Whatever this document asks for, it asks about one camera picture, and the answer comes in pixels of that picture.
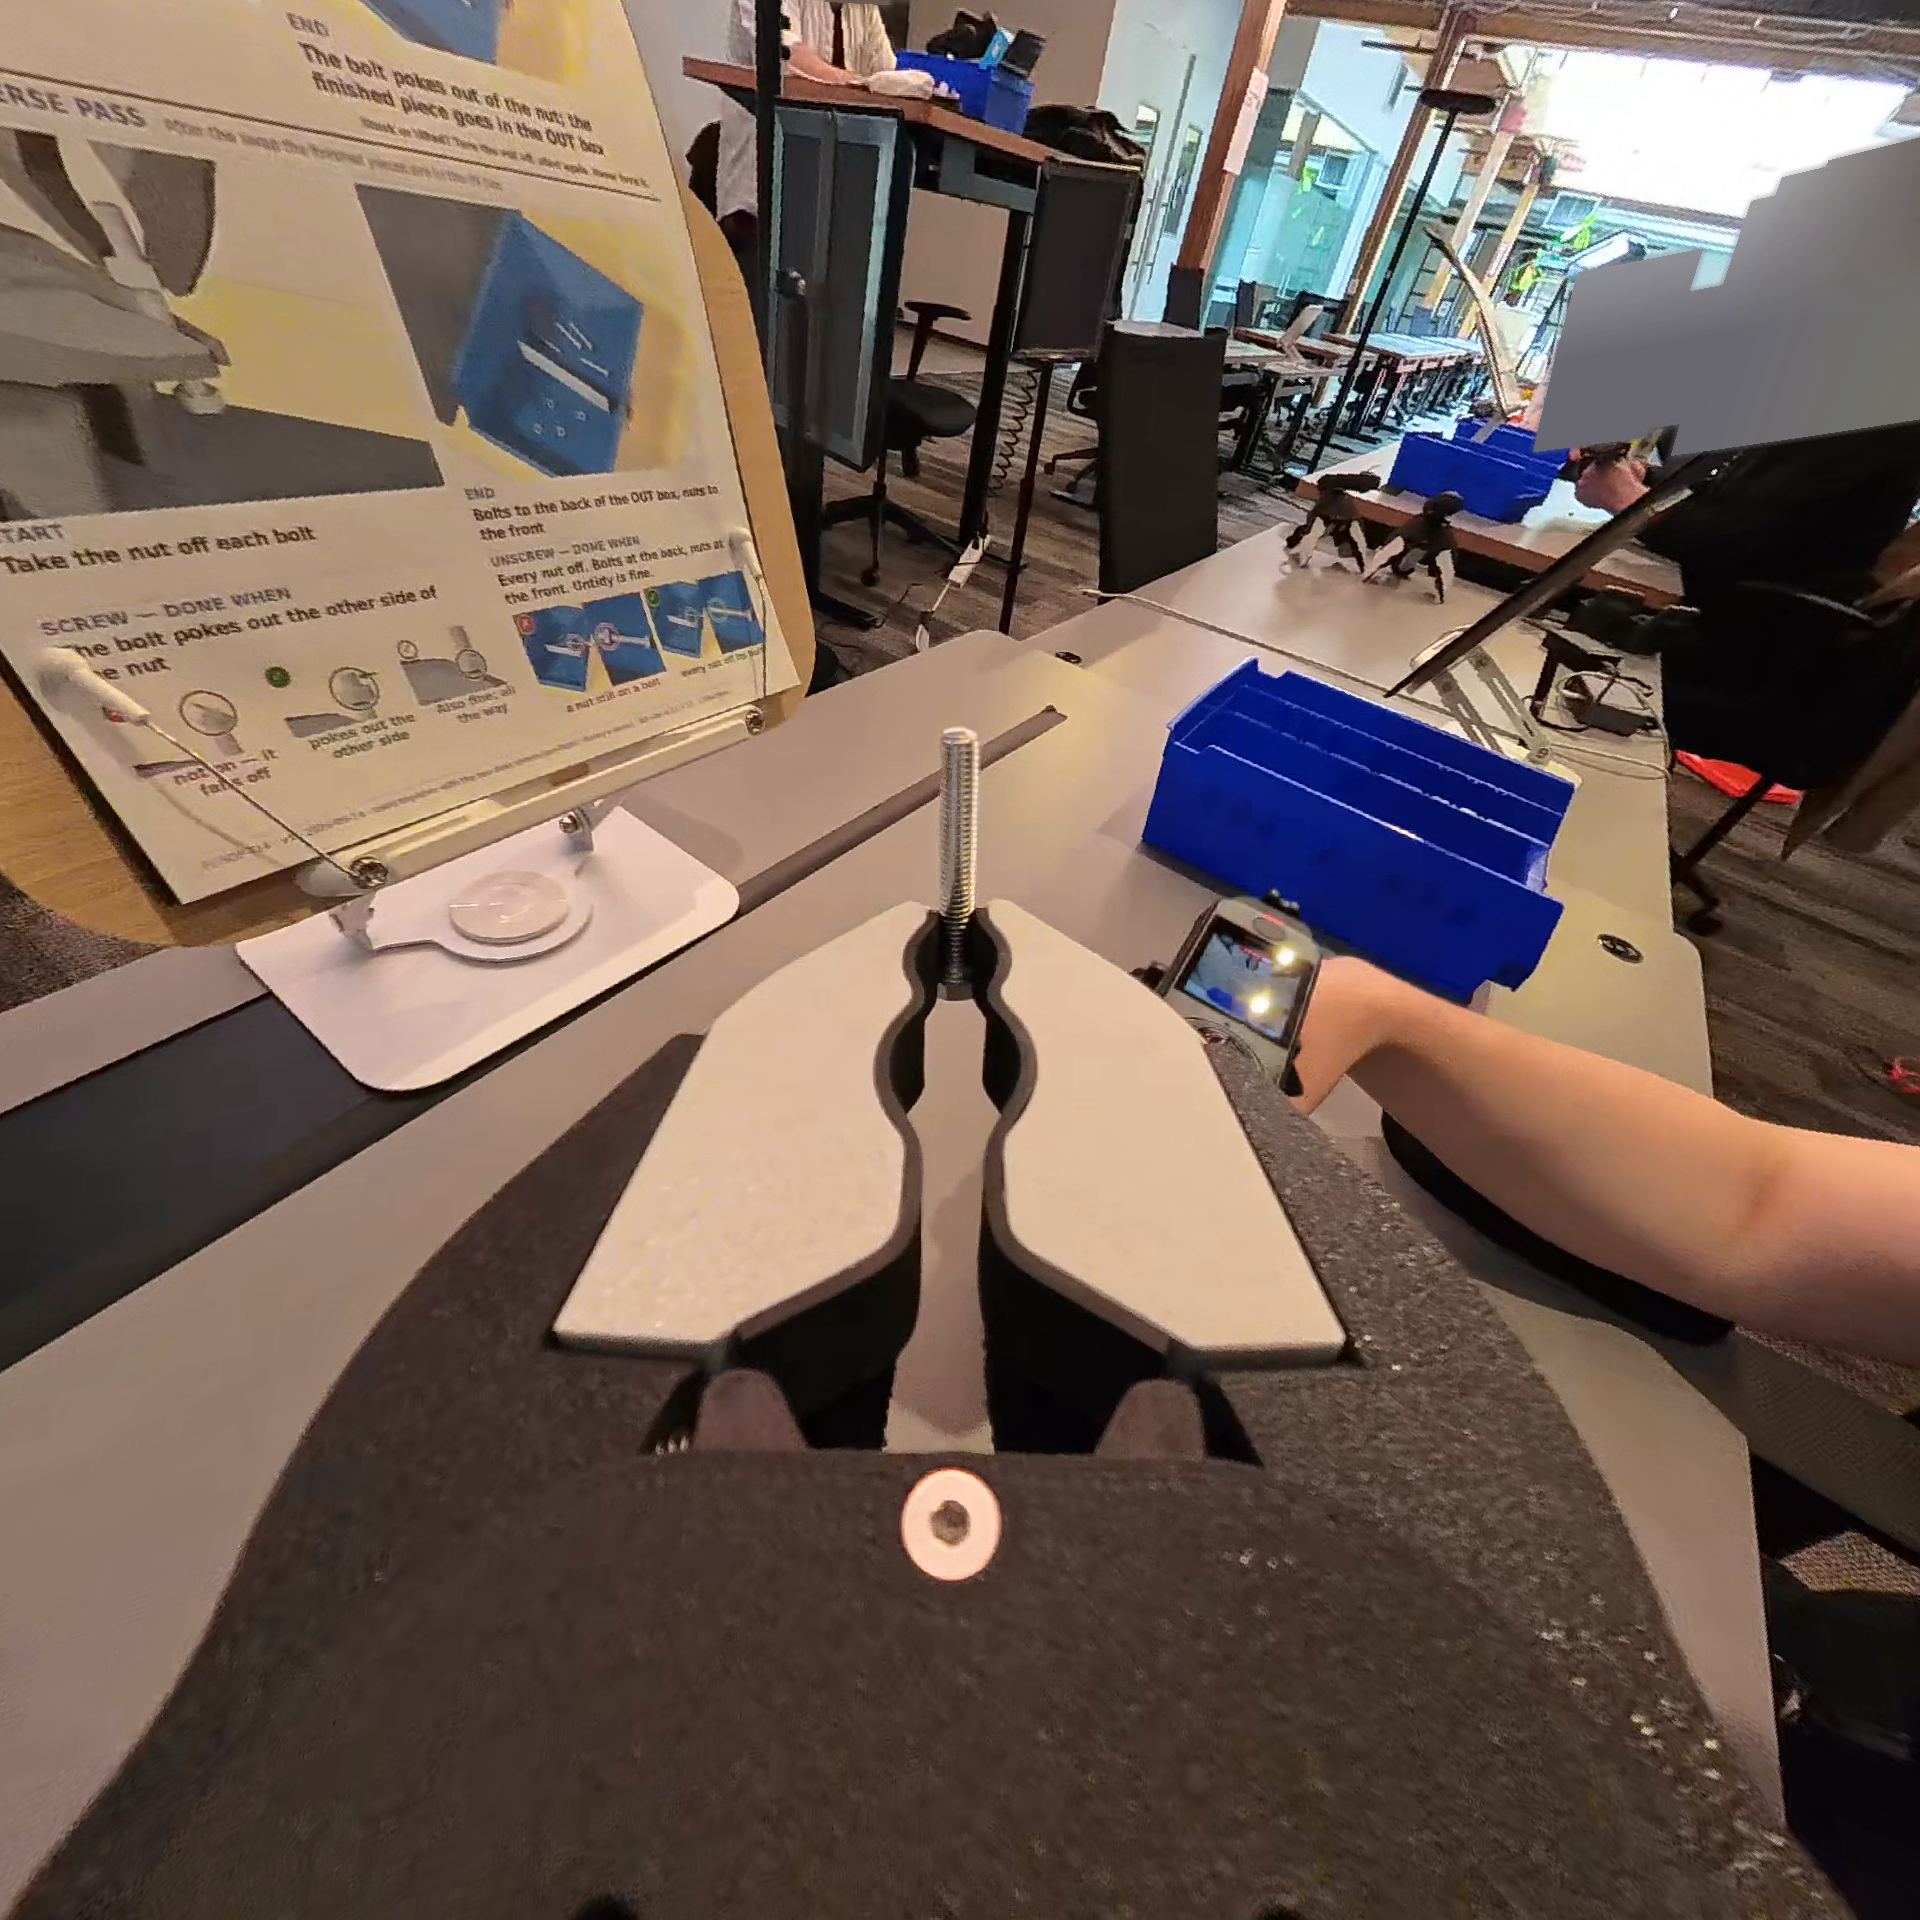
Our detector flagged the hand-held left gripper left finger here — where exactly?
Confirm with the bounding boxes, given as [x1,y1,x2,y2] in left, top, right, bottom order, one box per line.
[548,901,934,1449]

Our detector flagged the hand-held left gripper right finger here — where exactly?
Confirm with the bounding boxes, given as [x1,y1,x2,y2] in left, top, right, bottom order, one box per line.
[972,897,1346,1449]

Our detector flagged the blue plastic bin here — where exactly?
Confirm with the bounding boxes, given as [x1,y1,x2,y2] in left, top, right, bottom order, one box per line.
[1142,661,1566,1003]

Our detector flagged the silver bolt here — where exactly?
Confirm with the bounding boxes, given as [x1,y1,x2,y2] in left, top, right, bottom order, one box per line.
[934,728,985,1001]

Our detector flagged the person's right forearm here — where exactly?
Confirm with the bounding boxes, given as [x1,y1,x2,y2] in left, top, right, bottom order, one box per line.
[1350,992,1920,1368]

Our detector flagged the grey desk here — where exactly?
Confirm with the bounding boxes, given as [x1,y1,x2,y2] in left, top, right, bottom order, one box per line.
[0,525,1788,1920]

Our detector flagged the wooden top standing desk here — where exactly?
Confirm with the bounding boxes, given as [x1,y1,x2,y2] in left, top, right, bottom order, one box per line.
[681,57,1150,640]

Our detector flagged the person's right hand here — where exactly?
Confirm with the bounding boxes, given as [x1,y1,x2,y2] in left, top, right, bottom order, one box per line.
[1294,953,1421,1108]

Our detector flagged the black mesh wrist pad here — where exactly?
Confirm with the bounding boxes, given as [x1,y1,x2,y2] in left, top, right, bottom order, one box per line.
[1381,1112,1741,1344]

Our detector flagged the black power adapter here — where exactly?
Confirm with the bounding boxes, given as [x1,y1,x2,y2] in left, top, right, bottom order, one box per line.
[1542,630,1670,740]

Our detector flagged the small black tripod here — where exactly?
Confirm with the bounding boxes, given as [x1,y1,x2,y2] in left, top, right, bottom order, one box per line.
[1365,492,1470,605]
[1280,472,1383,576]

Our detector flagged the black tablet on stand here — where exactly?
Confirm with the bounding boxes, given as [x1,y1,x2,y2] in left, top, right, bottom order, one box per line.
[1386,450,1734,793]

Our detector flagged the dark wooden table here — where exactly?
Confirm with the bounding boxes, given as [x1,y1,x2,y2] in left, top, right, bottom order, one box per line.
[1296,434,1684,609]

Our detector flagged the small red object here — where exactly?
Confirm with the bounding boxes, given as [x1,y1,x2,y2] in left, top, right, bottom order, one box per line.
[1670,749,1800,808]

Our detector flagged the small blue bin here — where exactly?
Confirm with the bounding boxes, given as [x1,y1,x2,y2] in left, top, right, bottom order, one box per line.
[1386,420,1568,524]

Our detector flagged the black mesh-back chair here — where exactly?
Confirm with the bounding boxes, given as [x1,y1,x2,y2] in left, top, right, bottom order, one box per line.
[1095,323,1231,600]

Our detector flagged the black swivel chair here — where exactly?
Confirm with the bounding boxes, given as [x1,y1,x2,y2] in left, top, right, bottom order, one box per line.
[1663,584,1920,932]

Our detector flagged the row of office desks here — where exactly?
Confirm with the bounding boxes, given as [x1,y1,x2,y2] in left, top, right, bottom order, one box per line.
[1223,323,1501,472]

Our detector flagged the black office chair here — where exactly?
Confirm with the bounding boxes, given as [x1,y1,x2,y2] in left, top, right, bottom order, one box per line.
[824,299,980,572]

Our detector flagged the black floor lamp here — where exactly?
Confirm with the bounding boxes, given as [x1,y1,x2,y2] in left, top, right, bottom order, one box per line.
[1318,88,1501,472]

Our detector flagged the black monitor on floor stand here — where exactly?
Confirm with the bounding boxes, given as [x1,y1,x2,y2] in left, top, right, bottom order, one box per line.
[757,96,921,633]

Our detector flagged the printed instruction sheet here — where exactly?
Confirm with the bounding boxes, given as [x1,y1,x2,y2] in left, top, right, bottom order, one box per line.
[0,0,805,905]

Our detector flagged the black bag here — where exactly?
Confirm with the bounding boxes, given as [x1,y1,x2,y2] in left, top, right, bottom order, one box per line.
[1025,106,1150,170]

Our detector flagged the person's black trousers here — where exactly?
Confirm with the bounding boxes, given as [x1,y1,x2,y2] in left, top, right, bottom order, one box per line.
[1768,1546,1920,1920]

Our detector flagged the blue storage crate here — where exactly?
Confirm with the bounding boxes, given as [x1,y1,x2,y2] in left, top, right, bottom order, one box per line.
[895,53,1037,134]

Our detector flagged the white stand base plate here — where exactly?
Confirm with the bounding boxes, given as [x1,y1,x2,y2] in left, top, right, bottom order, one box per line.
[237,796,742,1092]

